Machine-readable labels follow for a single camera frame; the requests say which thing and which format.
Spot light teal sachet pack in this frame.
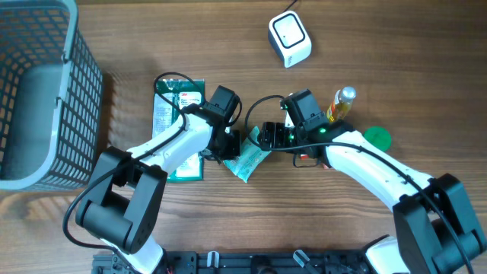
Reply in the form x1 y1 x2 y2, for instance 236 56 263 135
224 138 270 183

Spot small yellow bottle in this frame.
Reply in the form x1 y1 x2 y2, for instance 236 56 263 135
326 86 357 123

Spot green package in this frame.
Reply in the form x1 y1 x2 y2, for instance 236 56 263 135
152 79 205 183

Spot green lid jar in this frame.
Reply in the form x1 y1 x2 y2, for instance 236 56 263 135
363 126 392 151

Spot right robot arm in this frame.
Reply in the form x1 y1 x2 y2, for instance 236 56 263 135
257 90 486 273

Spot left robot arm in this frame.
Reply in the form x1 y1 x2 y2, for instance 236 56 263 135
68 86 242 273

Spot white barcode scanner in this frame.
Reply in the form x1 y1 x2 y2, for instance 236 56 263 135
268 11 312 69

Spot dark grey mesh basket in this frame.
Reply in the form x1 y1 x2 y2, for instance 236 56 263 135
1 0 103 192

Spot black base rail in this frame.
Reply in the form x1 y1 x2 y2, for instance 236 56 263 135
91 249 381 274

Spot black left camera cable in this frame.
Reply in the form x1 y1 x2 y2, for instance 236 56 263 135
62 71 206 252

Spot black camera cable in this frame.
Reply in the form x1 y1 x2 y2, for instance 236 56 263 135
243 94 476 274
62 71 206 252

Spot black right camera cable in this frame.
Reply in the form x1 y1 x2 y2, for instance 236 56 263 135
243 94 476 274

